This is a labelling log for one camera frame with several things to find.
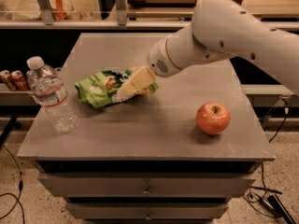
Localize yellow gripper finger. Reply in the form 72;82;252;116
120;66;156;97

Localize green rice chip bag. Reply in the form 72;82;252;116
75;67;159;109

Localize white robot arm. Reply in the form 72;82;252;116
147;0;299;95

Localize clear plastic water bottle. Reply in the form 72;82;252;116
26;56;78;133

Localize orange white bag behind glass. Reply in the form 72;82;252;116
49;0;82;20

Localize red apple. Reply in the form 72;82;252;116
195;102;231;135

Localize right red soda can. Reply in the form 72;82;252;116
11;70;29;91

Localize red soda can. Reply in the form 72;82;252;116
11;70;29;91
0;70;17;91

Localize upper grey drawer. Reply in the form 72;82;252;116
38;173;255;198

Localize grey drawer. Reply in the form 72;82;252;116
38;173;255;198
65;203;228;220

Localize left red soda can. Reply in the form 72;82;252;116
0;70;17;91

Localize lower grey drawer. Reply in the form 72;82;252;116
65;203;228;220

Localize middle metal bracket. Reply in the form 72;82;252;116
115;0;127;26

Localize left metal bracket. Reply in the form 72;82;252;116
37;0;55;25

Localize black cable on left floor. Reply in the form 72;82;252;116
0;143;26;224

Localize black cables on right floor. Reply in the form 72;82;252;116
242;96;297;224

